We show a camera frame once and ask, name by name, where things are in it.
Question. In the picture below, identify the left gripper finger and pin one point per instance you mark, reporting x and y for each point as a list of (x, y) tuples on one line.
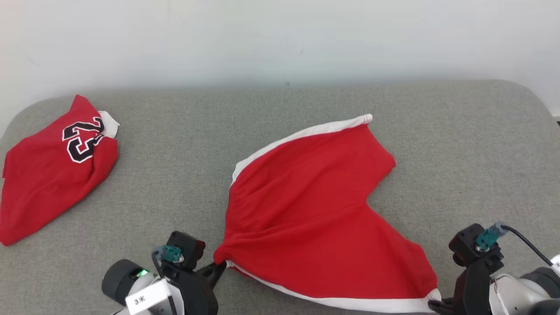
[(216, 272)]

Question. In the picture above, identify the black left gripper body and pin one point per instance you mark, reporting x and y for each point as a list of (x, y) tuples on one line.
[(199, 293)]

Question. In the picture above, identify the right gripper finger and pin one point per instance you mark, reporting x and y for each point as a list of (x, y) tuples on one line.
[(442, 307)]

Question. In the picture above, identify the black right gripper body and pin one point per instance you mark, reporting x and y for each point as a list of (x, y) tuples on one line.
[(472, 288)]

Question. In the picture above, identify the red shorts white trim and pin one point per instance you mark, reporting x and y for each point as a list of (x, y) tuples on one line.
[(306, 210)]

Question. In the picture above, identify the red jersey number 23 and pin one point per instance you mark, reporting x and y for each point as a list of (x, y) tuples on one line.
[(39, 188)]

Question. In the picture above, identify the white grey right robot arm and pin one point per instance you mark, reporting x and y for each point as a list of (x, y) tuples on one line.
[(516, 297)]

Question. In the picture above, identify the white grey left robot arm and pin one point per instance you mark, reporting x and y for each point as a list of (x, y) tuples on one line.
[(118, 284)]

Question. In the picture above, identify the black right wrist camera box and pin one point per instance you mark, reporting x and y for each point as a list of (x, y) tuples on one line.
[(463, 245)]

